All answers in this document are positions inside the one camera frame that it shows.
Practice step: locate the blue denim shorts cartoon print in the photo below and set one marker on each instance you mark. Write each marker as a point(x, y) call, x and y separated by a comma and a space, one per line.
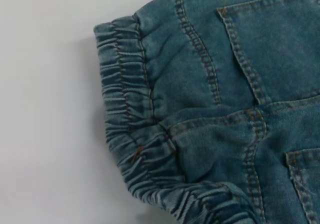
point(212, 96)

